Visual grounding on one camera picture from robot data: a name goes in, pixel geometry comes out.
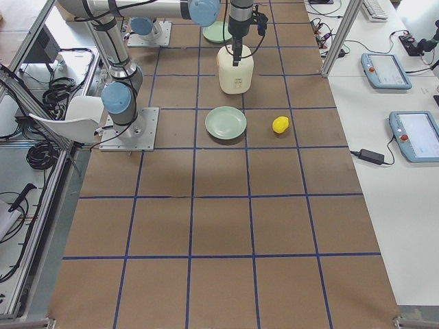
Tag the white plastic chair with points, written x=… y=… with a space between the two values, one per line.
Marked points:
x=82 y=119

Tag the white rice cooker orange handle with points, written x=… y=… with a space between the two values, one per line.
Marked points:
x=234 y=79

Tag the far blue teach pendant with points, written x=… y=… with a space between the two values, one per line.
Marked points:
x=385 y=71

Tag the yellow bell pepper toy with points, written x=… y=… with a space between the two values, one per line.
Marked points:
x=280 y=124

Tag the green plate near arm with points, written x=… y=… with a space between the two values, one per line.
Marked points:
x=217 y=32
x=225 y=122

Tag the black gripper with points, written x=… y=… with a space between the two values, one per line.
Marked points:
x=237 y=28

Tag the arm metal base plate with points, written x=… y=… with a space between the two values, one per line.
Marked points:
x=135 y=41
x=139 y=136

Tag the near blue teach pendant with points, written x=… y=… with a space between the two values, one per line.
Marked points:
x=416 y=134

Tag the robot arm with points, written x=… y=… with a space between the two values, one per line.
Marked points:
x=146 y=28
x=120 y=96

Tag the white keyboard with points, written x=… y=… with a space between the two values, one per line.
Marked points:
x=373 y=11

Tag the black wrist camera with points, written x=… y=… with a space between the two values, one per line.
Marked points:
x=262 y=22

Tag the aluminium frame post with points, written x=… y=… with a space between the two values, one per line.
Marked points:
x=344 y=28

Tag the black power adapter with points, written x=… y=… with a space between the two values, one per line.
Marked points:
x=371 y=156

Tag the blue teach pendant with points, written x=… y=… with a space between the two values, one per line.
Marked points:
x=385 y=71
x=416 y=134

